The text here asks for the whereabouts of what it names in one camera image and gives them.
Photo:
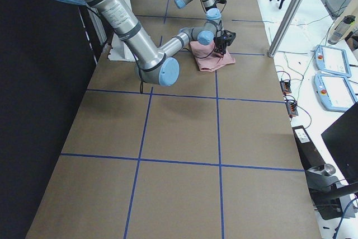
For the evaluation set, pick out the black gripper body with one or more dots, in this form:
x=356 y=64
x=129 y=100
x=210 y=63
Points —
x=219 y=43

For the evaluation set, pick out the pink t-shirt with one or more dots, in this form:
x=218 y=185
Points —
x=207 y=59

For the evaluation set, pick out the far orange circuit board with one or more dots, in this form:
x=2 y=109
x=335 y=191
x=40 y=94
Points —
x=285 y=87

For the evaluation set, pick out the orange circuit board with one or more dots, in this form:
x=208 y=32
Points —
x=291 y=106
x=285 y=87

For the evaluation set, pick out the near orange circuit board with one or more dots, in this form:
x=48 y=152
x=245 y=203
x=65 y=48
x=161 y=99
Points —
x=291 y=106

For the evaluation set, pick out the white mounting column with base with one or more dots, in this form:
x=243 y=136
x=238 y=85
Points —
x=118 y=51

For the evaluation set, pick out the far blue teach pendant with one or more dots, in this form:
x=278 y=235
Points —
x=332 y=60

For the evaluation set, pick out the blue teach pendant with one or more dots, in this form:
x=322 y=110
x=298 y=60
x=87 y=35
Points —
x=332 y=60
x=334 y=92

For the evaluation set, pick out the near blue teach pendant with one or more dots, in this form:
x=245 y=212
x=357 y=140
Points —
x=334 y=92

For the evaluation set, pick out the black power adapter box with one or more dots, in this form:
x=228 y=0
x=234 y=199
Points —
x=309 y=155

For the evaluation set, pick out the black monitor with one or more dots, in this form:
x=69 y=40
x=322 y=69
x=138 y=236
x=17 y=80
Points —
x=341 y=141

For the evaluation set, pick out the grey monitor stand clamp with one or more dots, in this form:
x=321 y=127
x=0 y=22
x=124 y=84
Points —
x=329 y=195

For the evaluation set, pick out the aluminium frame post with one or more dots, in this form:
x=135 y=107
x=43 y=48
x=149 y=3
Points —
x=283 y=28

